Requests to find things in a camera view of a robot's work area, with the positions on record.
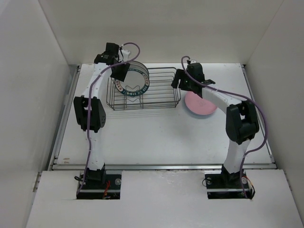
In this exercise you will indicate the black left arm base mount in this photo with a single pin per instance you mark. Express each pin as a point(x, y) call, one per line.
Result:
point(103, 190)

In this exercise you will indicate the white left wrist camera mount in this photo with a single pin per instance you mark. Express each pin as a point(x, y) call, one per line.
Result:
point(123, 54)

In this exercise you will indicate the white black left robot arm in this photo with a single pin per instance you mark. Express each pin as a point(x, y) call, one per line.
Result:
point(90, 114)

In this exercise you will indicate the blue plastic plate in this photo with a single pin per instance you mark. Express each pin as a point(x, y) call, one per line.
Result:
point(199, 116)

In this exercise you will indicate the dark wire dish rack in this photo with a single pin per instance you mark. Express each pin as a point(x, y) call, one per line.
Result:
point(160, 93)

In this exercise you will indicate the grey rimmed plate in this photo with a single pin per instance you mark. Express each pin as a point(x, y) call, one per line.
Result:
point(135, 65)

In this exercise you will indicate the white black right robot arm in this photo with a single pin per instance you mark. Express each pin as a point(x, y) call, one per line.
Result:
point(241, 116)

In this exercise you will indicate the white plate green patterned rim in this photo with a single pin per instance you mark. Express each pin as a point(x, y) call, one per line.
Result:
point(136, 83)

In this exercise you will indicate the pink plastic plate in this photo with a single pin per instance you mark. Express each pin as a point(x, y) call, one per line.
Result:
point(198, 105)

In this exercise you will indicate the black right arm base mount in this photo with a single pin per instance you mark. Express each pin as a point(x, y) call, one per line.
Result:
point(220, 187)

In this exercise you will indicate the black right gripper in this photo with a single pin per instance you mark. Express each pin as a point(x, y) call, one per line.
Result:
point(180, 74)

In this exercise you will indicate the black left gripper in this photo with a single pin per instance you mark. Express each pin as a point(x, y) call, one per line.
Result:
point(120, 76)

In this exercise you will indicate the aluminium front rail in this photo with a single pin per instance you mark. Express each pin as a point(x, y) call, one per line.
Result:
point(145, 167)

